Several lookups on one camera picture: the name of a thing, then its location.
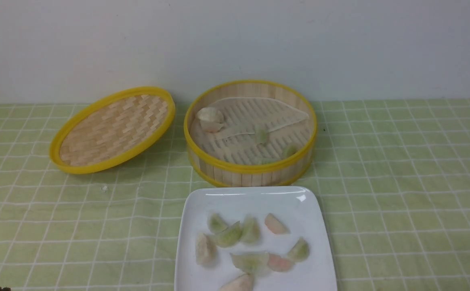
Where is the small green dumpling on plate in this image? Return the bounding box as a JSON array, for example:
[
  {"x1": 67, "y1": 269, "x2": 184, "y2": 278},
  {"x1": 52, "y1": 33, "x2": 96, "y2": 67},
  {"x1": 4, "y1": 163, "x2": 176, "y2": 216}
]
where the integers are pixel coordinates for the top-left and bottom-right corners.
[{"x1": 207, "y1": 213, "x2": 229, "y2": 234}]

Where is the pink dumpling plate top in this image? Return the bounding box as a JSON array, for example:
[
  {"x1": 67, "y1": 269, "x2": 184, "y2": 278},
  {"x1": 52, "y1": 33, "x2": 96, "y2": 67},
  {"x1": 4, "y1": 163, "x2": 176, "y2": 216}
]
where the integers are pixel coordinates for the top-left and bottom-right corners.
[{"x1": 264, "y1": 213, "x2": 289, "y2": 235}]

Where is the green dumpling plate centre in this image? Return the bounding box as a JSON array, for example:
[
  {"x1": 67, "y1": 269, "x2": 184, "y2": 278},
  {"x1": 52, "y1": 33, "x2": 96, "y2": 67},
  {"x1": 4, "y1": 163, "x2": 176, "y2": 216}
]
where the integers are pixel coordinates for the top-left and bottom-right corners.
[{"x1": 240, "y1": 214, "x2": 261, "y2": 245}]

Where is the green dumpling plate centre-left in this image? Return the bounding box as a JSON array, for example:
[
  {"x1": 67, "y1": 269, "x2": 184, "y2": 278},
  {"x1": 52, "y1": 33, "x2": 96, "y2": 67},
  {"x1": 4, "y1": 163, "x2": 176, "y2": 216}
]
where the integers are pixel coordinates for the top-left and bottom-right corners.
[{"x1": 212, "y1": 221, "x2": 242, "y2": 248}]

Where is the white square plate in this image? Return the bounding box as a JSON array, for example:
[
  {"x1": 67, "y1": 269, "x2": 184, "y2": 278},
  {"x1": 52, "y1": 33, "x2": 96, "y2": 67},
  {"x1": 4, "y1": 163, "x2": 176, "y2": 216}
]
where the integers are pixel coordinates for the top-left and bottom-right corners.
[{"x1": 174, "y1": 186, "x2": 338, "y2": 291}]

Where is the white dumpling plate left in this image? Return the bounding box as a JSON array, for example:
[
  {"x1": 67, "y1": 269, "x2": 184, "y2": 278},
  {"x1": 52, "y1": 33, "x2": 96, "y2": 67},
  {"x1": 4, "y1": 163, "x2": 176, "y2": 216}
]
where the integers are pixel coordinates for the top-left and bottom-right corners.
[{"x1": 195, "y1": 232, "x2": 216, "y2": 266}]

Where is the pink dumpling plate lower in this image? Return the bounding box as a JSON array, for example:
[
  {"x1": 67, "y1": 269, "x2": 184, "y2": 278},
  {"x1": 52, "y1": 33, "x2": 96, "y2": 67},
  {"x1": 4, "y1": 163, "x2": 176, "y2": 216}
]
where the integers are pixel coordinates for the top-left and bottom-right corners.
[{"x1": 267, "y1": 253, "x2": 295, "y2": 272}]

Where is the green dumpling plate right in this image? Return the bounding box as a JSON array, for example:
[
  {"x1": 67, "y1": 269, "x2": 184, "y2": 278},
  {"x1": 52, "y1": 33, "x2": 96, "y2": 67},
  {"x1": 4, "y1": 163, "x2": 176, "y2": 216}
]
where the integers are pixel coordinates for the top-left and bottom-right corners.
[{"x1": 287, "y1": 236, "x2": 310, "y2": 263}]

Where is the pink white dumpling plate bottom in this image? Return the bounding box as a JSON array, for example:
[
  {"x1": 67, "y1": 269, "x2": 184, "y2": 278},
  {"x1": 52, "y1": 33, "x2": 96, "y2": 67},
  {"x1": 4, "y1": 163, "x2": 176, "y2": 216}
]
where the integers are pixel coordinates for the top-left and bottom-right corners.
[{"x1": 219, "y1": 273, "x2": 254, "y2": 291}]

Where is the bamboo steamer basket yellow rim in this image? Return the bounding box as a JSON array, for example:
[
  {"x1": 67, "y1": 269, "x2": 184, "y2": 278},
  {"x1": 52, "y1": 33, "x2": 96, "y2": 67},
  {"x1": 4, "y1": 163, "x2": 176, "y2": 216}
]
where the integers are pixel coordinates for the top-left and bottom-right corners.
[{"x1": 184, "y1": 80, "x2": 317, "y2": 187}]

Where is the white steamer liner paper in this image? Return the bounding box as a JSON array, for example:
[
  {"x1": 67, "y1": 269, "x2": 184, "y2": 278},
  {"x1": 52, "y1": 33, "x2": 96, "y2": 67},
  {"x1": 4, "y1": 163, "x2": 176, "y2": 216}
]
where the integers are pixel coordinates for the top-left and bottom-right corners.
[{"x1": 189, "y1": 97, "x2": 314, "y2": 165}]

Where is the white pink dumpling in steamer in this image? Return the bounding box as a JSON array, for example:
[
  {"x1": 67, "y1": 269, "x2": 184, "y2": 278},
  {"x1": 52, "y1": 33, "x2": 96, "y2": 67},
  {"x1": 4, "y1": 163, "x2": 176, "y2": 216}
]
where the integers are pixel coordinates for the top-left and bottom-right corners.
[{"x1": 196, "y1": 107, "x2": 224, "y2": 133}]

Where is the large pale green dumpling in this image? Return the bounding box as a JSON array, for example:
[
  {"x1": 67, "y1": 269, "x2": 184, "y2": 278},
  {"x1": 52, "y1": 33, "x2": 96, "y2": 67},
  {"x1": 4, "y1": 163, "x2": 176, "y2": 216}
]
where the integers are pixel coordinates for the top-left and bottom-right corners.
[{"x1": 230, "y1": 252, "x2": 270, "y2": 276}]

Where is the bamboo steamer lid yellow rim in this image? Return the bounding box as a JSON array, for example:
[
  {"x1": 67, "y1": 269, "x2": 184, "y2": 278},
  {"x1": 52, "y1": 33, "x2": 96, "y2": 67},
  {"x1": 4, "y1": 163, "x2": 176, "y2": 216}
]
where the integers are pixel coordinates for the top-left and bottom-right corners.
[{"x1": 49, "y1": 86, "x2": 176, "y2": 175}]

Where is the green checkered tablecloth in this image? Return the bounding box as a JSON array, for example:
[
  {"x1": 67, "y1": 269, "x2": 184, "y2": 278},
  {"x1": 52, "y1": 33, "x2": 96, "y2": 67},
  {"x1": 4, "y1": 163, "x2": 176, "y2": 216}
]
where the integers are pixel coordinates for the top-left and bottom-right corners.
[{"x1": 0, "y1": 99, "x2": 470, "y2": 291}]

